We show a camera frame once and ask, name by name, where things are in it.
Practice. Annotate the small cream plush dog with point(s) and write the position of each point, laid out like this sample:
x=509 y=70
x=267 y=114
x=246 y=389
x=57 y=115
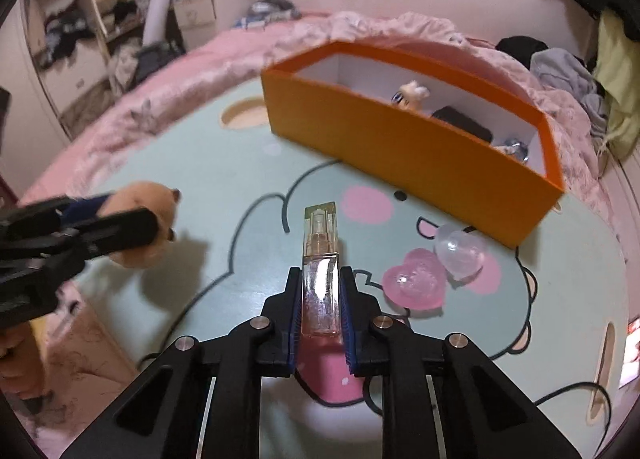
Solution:
x=410 y=94

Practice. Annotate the pile of blue white clothes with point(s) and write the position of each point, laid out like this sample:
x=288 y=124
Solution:
x=270 y=9

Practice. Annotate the black cloth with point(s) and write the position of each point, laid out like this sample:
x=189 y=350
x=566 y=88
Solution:
x=520 y=46

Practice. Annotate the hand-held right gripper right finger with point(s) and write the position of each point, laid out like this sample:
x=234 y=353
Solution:
x=348 y=349

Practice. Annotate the silver spinning top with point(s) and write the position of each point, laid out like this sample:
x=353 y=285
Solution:
x=515 y=146

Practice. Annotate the pink heart ornament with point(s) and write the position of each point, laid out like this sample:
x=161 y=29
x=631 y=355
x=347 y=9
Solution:
x=415 y=279

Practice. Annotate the brown plush toy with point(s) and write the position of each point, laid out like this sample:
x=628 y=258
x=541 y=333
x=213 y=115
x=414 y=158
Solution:
x=150 y=199

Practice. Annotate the cartoon printed lap desk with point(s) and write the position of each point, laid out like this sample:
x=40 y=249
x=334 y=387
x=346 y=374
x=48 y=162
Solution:
x=225 y=179

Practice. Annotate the dark grey bag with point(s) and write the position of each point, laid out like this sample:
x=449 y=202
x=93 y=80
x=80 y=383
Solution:
x=155 y=61

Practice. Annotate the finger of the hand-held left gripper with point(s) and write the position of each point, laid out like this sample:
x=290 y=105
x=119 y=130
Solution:
x=120 y=231
x=87 y=206

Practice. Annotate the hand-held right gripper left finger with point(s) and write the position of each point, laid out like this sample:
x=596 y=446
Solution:
x=295 y=344

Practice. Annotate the white roll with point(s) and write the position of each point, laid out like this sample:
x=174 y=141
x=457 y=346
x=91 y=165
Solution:
x=157 y=9

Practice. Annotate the grey blue cloth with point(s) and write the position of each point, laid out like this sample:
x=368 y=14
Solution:
x=565 y=74

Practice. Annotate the black rectangular case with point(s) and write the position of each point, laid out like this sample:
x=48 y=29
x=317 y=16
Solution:
x=460 y=121

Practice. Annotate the orange cardboard box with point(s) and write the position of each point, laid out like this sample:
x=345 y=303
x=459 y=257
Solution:
x=400 y=149

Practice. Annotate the clear perfume bottle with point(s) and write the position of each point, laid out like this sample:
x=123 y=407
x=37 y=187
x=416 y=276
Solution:
x=320 y=289

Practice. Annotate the white cardboard box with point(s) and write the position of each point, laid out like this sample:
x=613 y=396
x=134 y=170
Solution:
x=195 y=11

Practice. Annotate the smartphone with lit screen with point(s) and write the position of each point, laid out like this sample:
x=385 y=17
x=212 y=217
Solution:
x=631 y=354

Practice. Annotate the clear heart ornament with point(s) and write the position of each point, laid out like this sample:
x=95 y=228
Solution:
x=460 y=254

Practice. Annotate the person's left hand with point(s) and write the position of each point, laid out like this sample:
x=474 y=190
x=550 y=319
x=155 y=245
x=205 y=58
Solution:
x=20 y=359

